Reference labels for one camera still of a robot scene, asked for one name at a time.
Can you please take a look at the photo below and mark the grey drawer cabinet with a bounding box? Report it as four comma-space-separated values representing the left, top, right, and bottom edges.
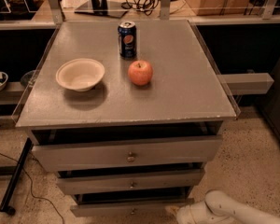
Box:
15, 19, 242, 203

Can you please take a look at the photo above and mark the blue Pepsi can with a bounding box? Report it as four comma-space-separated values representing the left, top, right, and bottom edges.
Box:
118, 21, 136, 59

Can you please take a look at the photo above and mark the grey middle drawer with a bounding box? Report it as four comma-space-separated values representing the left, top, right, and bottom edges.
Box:
57, 169, 204, 195

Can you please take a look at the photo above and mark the thin black floor cable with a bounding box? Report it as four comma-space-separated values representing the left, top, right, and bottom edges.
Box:
0, 137, 66, 224

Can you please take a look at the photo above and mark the grey top drawer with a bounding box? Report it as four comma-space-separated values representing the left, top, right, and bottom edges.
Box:
33, 135, 222, 172

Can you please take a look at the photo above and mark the black monitor stand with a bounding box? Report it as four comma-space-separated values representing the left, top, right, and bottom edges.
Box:
75, 0, 127, 19

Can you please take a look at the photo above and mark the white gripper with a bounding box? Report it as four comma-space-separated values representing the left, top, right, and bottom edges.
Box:
176, 202, 208, 224

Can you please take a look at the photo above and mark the beige paper bowl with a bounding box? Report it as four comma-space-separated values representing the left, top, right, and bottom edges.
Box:
55, 58, 105, 91

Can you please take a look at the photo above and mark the grey drawer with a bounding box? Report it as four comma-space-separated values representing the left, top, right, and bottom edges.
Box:
70, 187, 193, 217
57, 169, 204, 195
33, 135, 222, 172

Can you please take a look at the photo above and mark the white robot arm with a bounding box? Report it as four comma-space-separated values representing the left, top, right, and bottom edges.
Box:
176, 189, 280, 224

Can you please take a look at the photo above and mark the red apple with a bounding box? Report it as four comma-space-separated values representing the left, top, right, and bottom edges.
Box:
128, 60, 153, 86

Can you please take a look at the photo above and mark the black bar on floor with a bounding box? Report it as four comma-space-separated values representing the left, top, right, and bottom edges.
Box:
0, 138, 33, 216

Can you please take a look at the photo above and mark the dark bowl on shelf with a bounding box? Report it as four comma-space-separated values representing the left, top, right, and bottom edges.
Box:
21, 70, 38, 88

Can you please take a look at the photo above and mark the grey metal shelf beam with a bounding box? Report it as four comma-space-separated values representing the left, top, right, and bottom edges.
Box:
217, 73, 274, 95

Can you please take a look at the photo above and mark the grey bottom drawer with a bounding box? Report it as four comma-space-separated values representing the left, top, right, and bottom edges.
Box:
70, 187, 193, 217

